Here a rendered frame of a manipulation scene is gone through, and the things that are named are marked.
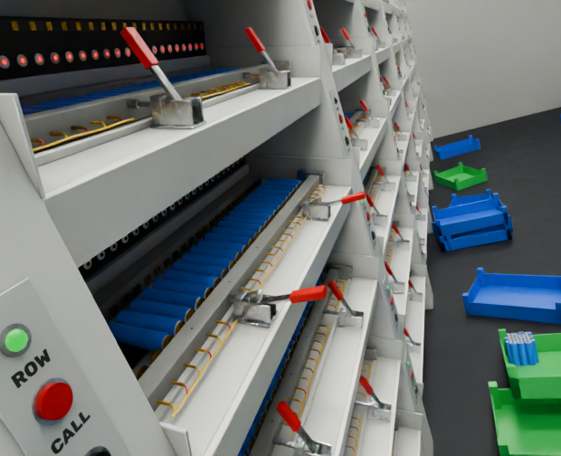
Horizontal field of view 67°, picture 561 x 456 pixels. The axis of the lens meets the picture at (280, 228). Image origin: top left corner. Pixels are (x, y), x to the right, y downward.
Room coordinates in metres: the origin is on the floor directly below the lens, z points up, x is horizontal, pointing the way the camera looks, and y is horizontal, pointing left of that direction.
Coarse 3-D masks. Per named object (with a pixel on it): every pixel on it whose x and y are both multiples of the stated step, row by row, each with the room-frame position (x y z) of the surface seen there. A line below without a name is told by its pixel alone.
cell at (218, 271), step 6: (174, 264) 0.48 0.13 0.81; (180, 264) 0.48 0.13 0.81; (186, 264) 0.47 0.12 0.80; (192, 264) 0.47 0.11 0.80; (198, 264) 0.47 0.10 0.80; (204, 264) 0.47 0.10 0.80; (180, 270) 0.47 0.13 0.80; (186, 270) 0.47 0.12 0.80; (192, 270) 0.47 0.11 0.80; (198, 270) 0.46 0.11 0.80; (204, 270) 0.46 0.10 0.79; (210, 270) 0.46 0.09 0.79; (216, 270) 0.46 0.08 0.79; (222, 270) 0.46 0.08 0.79; (222, 276) 0.46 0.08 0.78
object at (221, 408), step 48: (336, 192) 0.74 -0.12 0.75; (144, 240) 0.51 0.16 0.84; (288, 240) 0.56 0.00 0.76; (96, 288) 0.42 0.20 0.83; (288, 288) 0.44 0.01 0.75; (240, 336) 0.36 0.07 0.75; (288, 336) 0.40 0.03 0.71; (192, 384) 0.31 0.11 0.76; (240, 384) 0.30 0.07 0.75; (192, 432) 0.26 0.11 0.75; (240, 432) 0.28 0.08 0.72
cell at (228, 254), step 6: (192, 246) 0.52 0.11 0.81; (198, 246) 0.52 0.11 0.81; (192, 252) 0.51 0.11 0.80; (198, 252) 0.51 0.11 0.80; (204, 252) 0.51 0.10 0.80; (210, 252) 0.50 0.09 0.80; (216, 252) 0.50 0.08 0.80; (222, 252) 0.50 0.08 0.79; (228, 252) 0.50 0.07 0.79; (234, 252) 0.49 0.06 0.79; (228, 258) 0.49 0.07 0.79; (234, 258) 0.49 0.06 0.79
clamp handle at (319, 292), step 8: (312, 288) 0.36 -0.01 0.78; (320, 288) 0.36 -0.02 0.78; (256, 296) 0.38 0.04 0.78; (280, 296) 0.38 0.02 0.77; (288, 296) 0.37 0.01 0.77; (296, 296) 0.36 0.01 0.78; (304, 296) 0.36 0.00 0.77; (312, 296) 0.36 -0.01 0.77; (320, 296) 0.35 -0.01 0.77; (264, 304) 0.38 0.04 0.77; (272, 304) 0.38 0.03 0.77
